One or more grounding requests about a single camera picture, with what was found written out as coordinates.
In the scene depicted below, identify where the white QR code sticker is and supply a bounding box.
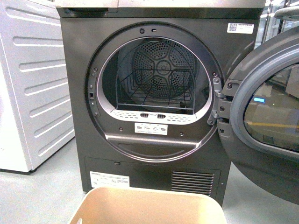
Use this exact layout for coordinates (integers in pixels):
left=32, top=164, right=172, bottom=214
left=227, top=23, right=255, bottom=34

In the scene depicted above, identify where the white energy label sticker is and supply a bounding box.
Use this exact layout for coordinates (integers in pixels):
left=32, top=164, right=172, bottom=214
left=90, top=171, right=130, bottom=188

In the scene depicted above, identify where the beige plastic laundry hamper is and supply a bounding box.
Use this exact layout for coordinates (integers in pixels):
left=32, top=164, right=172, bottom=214
left=69, top=187, right=227, bottom=224

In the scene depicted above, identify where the wire drying rack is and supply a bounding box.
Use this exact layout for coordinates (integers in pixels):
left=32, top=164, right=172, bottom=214
left=116, top=68, right=197, bottom=114

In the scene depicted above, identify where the white instruction sticker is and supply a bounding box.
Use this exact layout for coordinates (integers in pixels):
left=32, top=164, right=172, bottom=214
left=135, top=122, right=168, bottom=135

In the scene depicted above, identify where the white appliance side panel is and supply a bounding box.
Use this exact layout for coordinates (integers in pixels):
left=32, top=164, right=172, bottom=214
left=0, top=0, right=74, bottom=173

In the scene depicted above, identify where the dark grey tumble dryer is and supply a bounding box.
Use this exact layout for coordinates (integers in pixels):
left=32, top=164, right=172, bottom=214
left=56, top=0, right=264, bottom=203

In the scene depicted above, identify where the round dryer door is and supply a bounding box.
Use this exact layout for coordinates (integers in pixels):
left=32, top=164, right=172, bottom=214
left=217, top=28, right=299, bottom=204

